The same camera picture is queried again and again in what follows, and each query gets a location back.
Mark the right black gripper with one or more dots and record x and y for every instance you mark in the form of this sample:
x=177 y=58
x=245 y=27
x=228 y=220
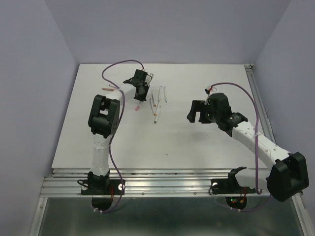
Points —
x=197 y=105

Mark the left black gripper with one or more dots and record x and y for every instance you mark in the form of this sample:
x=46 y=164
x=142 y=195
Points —
x=142 y=98

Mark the blue marker pen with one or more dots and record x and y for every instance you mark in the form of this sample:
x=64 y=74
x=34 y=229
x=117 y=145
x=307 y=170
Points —
x=160 y=93

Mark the red marker pen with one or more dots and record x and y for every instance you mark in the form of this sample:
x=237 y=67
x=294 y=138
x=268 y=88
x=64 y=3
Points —
x=152 y=105

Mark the yellow marker pen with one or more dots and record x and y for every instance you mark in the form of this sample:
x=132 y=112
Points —
x=154 y=109

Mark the long white green-tip pen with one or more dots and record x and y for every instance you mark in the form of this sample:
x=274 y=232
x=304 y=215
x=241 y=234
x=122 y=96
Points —
x=157 y=114

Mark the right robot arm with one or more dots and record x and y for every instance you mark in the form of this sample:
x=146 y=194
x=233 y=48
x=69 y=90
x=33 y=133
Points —
x=286 y=173

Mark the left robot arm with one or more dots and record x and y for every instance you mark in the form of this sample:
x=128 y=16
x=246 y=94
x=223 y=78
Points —
x=105 y=117

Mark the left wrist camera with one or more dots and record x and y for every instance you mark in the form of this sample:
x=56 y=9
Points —
x=149 y=77

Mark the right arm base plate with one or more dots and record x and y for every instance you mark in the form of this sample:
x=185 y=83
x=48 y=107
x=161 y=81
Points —
x=226 y=186

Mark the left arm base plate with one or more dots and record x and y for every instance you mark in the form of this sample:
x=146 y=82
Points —
x=114 y=187

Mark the aluminium front rail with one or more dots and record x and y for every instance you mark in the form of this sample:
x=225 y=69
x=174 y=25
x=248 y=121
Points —
x=139 y=182

